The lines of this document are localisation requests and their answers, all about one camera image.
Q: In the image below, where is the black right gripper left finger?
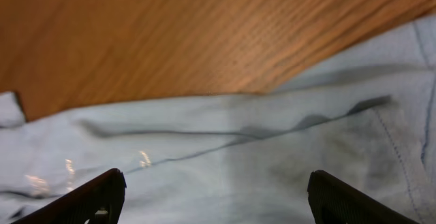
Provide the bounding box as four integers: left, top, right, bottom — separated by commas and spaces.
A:
13, 168, 127, 224

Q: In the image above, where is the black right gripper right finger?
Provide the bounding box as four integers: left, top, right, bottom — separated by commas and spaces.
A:
307, 170, 418, 224

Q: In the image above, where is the light blue printed t-shirt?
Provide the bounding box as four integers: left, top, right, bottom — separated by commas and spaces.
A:
1, 16, 435, 223

